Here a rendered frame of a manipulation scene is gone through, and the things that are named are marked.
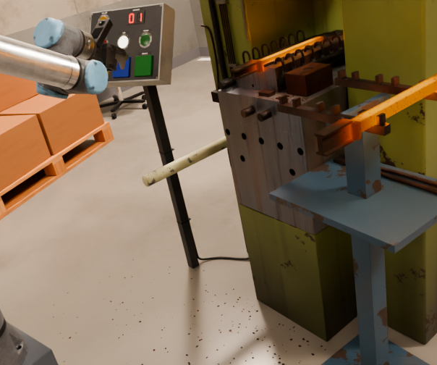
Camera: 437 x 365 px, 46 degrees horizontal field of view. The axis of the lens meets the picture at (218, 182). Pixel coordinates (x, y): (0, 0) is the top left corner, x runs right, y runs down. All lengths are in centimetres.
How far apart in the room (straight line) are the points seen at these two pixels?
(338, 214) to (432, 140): 43
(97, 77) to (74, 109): 262
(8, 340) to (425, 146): 119
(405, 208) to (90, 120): 322
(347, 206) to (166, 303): 121
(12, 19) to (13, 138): 171
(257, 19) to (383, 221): 95
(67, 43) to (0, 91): 262
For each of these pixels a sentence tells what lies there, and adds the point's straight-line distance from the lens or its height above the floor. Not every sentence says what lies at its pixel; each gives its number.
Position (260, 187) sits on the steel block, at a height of 58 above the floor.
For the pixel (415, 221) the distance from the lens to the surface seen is 123.
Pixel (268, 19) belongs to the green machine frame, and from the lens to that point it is 194.
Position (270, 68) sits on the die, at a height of 99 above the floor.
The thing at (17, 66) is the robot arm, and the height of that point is 120.
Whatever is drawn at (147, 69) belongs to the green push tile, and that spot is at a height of 100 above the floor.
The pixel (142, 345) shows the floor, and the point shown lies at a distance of 215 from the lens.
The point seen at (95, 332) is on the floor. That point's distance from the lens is 230.
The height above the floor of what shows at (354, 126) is 102.
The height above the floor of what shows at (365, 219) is 75.
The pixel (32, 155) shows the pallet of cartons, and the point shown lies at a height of 25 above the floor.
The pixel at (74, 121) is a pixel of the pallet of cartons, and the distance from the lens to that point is 405.
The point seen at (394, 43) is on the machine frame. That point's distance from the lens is 149.
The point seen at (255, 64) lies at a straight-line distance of 165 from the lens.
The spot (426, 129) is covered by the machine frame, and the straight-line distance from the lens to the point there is 154.
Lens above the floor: 141
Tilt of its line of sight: 26 degrees down
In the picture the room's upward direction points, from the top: 12 degrees counter-clockwise
